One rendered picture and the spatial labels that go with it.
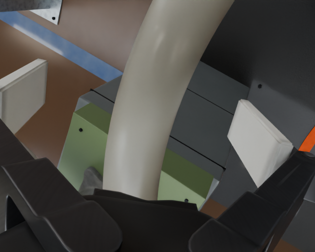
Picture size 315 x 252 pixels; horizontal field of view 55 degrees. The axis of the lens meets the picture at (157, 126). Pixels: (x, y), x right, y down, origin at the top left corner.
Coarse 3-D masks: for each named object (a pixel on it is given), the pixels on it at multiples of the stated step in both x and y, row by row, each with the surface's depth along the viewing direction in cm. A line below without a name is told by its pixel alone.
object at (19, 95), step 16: (32, 64) 18; (0, 80) 14; (16, 80) 15; (32, 80) 17; (0, 96) 13; (16, 96) 15; (32, 96) 17; (0, 112) 13; (16, 112) 15; (32, 112) 18; (16, 128) 16
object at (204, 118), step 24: (216, 72) 135; (96, 96) 77; (192, 96) 102; (216, 96) 111; (240, 96) 122; (192, 120) 88; (216, 120) 95; (168, 144) 73; (192, 144) 77; (216, 144) 82; (216, 168) 73
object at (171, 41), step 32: (160, 0) 12; (192, 0) 12; (224, 0) 12; (160, 32) 12; (192, 32) 12; (128, 64) 13; (160, 64) 12; (192, 64) 13; (128, 96) 13; (160, 96) 13; (128, 128) 14; (160, 128) 14; (128, 160) 14; (160, 160) 15; (128, 192) 15
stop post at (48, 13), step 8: (0, 0) 127; (8, 0) 131; (16, 0) 135; (24, 0) 139; (32, 0) 144; (40, 0) 149; (48, 0) 154; (56, 0) 154; (0, 8) 129; (8, 8) 133; (16, 8) 137; (24, 8) 142; (32, 8) 146; (40, 8) 151; (48, 8) 158; (56, 8) 156; (48, 16) 160; (56, 16) 158; (56, 24) 160
